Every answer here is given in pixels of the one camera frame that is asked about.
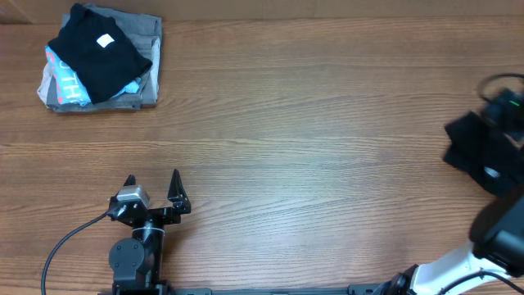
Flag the folded black shirt on pile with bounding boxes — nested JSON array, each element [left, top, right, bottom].
[[47, 3, 152, 104]]

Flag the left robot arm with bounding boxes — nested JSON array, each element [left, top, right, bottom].
[[107, 170, 192, 294]]

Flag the folded white cloth under pile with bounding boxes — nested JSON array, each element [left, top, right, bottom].
[[37, 63, 57, 108]]

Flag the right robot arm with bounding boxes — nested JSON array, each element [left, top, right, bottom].
[[374, 88, 523, 294]]

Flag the black t-shirt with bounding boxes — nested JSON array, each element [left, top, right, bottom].
[[443, 112, 523, 197]]

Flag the folded light blue shirt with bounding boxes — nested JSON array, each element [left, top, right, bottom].
[[45, 46, 149, 111]]

